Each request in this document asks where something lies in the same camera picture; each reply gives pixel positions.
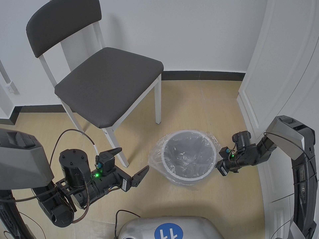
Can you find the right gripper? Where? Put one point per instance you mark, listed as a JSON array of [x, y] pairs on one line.
[[229, 167]]

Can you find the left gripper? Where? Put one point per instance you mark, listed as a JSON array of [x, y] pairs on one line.
[[109, 183]]

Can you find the clear plastic bag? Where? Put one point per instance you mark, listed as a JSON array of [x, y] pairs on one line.
[[155, 158]]

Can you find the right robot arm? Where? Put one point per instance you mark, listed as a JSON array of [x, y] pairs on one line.
[[302, 195]]

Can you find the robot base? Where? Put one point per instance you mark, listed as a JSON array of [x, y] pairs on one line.
[[139, 229]]

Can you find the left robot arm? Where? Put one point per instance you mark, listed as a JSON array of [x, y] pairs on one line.
[[22, 163]]

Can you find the white trash bin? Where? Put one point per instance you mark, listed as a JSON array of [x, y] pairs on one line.
[[189, 180]]

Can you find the dark grey white chair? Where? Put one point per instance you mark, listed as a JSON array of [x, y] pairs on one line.
[[107, 88]]

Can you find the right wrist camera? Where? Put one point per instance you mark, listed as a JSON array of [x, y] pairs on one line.
[[224, 153]]

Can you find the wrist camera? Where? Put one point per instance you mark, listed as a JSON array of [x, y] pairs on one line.
[[224, 153], [106, 165]]

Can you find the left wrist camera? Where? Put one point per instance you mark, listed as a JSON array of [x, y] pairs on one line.
[[106, 165]]

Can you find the white wall socket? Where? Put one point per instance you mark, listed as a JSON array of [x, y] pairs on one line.
[[11, 88]]

